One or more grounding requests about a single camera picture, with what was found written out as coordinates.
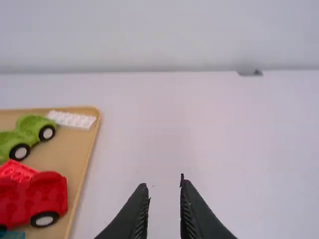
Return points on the tan tray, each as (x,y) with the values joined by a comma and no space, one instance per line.
(64,154)

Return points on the green toy car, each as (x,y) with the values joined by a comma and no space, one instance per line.
(27,128)

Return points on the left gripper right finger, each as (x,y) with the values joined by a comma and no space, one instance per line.
(199,219)

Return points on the teal toy brick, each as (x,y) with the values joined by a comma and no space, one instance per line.
(12,235)

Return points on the white toy brick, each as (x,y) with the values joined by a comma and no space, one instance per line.
(72,120)

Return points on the red toy car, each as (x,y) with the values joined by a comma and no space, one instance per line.
(37,194)

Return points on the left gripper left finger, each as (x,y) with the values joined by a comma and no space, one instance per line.
(132,216)

